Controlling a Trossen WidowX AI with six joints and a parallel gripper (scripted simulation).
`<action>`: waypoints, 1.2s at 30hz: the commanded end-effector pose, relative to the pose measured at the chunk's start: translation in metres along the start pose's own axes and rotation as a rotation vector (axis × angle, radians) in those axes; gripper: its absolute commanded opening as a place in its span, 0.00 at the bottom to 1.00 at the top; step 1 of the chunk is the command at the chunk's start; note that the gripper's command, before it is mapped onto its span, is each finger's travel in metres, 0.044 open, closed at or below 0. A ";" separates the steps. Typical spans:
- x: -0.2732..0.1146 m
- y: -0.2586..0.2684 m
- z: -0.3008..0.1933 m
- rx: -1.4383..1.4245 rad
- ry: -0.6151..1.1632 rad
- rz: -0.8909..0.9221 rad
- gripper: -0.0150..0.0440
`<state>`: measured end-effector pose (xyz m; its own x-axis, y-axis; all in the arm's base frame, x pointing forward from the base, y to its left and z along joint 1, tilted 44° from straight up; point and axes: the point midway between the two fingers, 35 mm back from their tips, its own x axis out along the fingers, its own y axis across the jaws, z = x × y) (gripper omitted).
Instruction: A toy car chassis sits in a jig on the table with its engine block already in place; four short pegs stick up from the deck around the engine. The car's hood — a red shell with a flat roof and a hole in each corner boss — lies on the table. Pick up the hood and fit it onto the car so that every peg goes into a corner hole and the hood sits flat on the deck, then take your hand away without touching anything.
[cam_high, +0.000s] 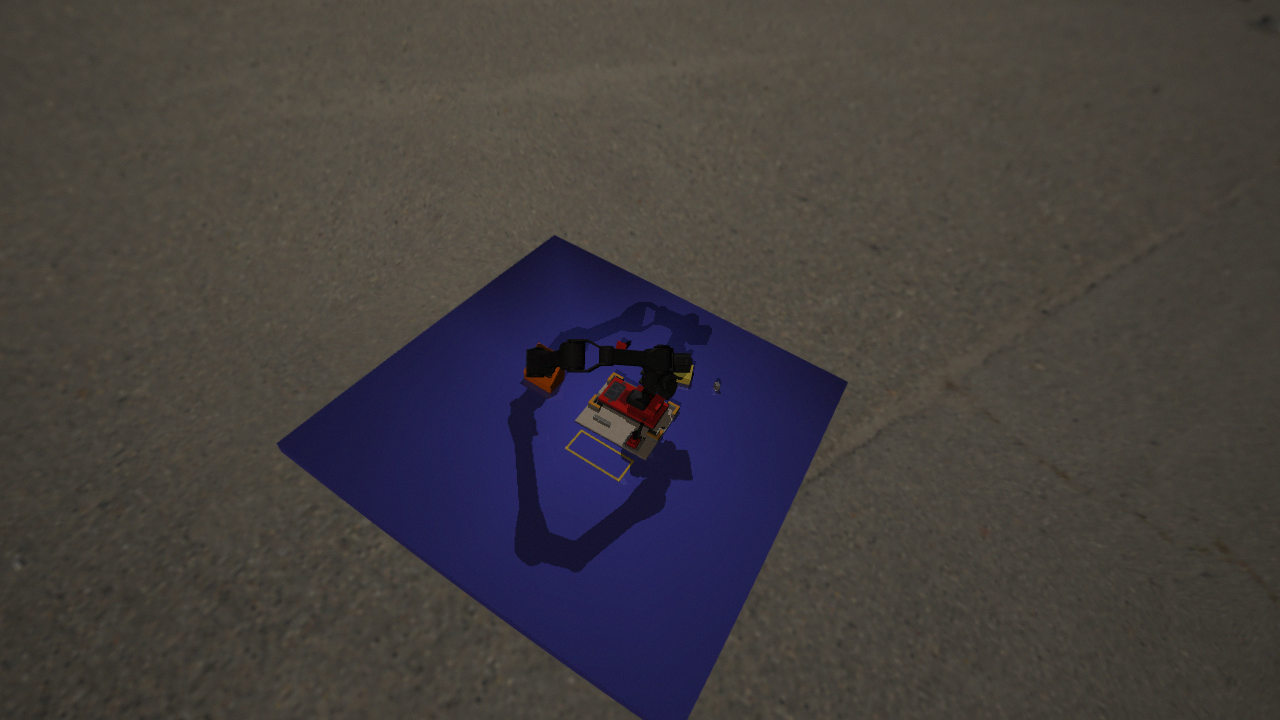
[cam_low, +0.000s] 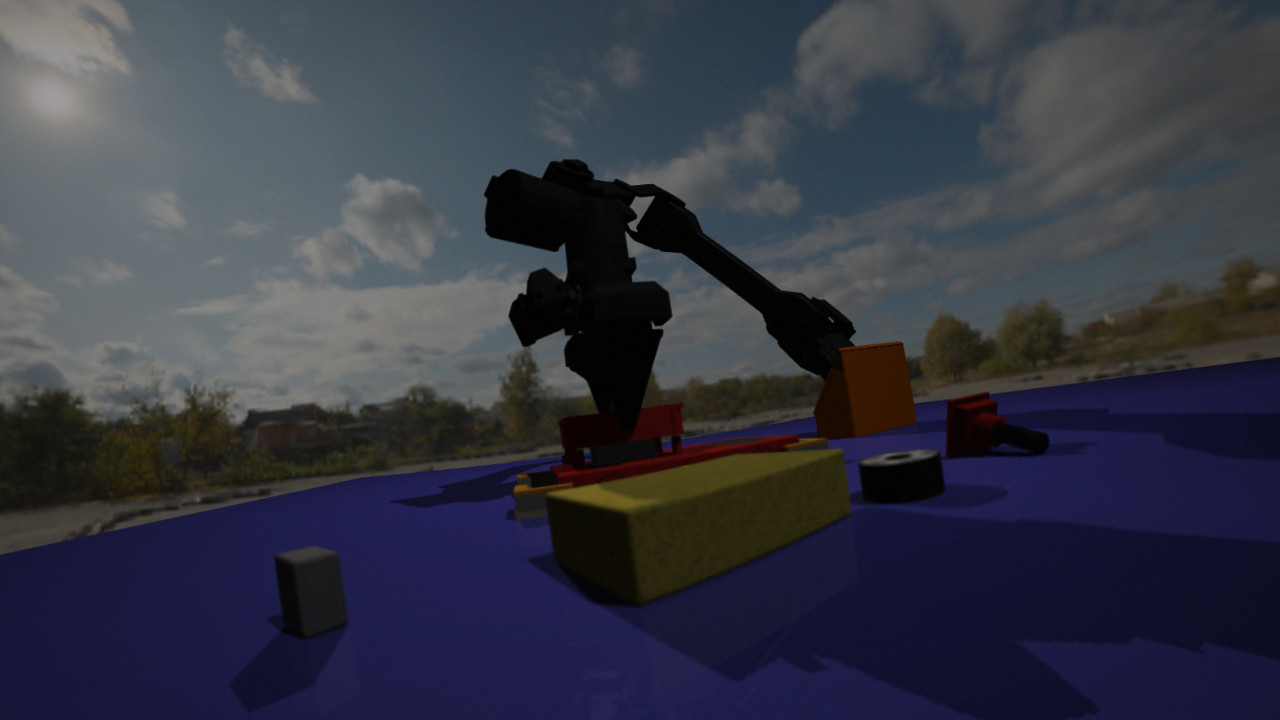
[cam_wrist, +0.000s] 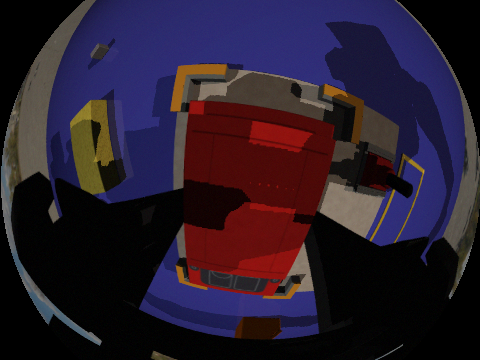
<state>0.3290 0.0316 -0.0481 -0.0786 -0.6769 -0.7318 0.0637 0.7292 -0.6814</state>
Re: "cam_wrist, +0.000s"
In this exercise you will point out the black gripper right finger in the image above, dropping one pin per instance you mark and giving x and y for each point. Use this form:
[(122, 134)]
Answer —
[(347, 269)]

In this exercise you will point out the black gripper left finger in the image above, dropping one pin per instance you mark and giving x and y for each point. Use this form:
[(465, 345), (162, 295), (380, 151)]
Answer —
[(131, 237)]

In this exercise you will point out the olive yellow rectangular block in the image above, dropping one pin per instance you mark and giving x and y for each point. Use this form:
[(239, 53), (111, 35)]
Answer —
[(92, 149)]

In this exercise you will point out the red car hood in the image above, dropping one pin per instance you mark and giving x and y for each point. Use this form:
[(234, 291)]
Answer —
[(251, 190)]

